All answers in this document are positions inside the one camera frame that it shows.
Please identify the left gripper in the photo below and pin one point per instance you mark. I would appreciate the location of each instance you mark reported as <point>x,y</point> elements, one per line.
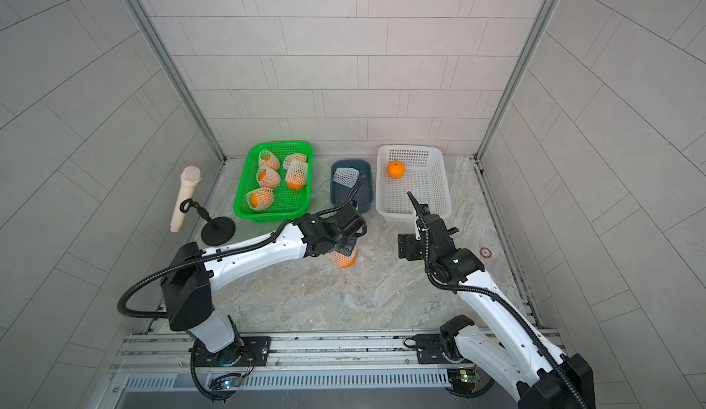
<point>353,240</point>

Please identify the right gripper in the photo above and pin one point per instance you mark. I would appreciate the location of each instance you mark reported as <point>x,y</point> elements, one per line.
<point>409,240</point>

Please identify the netted orange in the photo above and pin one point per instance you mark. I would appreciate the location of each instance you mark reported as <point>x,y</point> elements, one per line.
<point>268,159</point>
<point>296,167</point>
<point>342,261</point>
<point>260,199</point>
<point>268,178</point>

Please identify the white foam net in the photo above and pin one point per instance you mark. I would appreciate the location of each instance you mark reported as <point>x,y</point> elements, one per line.
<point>346,176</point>

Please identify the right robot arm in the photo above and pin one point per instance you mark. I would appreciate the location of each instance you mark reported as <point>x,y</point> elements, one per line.
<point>535,372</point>

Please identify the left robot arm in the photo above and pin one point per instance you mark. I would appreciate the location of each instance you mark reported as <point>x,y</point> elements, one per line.
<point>189,282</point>

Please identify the white plastic basket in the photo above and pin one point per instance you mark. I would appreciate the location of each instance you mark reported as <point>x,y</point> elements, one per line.
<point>425,178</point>

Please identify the right green circuit board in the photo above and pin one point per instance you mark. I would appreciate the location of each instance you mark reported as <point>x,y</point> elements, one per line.
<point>464,381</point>

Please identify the green circuit board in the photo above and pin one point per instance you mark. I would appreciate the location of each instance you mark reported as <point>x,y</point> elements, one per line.
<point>464,381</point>
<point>227,383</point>

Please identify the left green circuit board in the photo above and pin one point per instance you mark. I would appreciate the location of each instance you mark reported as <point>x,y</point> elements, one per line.
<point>227,383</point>

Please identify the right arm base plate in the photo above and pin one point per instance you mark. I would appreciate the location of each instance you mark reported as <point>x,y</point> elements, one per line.
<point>428,348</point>

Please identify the aluminium rail frame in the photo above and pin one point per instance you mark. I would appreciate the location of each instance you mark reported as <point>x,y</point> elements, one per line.
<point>297,361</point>

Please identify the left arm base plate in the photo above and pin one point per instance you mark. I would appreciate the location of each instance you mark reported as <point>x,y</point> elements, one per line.
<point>252,352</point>

